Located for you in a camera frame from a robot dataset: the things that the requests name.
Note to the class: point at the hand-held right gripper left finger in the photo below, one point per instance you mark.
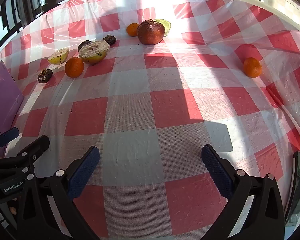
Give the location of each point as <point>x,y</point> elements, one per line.
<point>83,170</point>

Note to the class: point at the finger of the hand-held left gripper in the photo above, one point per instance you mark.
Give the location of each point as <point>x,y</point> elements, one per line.
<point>7,136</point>
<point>38,146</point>

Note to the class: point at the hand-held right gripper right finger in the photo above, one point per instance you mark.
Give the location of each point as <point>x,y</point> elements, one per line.
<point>216,172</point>

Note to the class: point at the orange tangerine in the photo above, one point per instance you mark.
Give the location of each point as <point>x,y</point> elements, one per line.
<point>132,29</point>
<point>74,67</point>
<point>252,67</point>

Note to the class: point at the purple bag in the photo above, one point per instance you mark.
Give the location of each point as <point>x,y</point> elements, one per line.
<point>2,92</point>

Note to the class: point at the red white checkered tablecloth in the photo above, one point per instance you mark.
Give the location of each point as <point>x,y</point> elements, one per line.
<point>130,120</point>

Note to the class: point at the yellow pear slice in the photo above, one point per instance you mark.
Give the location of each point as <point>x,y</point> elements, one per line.
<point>58,55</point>

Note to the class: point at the halved pear in plastic wrap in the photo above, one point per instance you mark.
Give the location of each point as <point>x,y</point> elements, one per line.
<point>94,52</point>

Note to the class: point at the red pomegranate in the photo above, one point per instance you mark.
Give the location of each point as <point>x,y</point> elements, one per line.
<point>150,33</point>

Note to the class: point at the green halved fruit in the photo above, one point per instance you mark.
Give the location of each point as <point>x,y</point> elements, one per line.
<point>166,26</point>

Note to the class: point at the black window frame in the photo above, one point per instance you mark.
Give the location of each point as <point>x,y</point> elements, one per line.
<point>15,17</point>

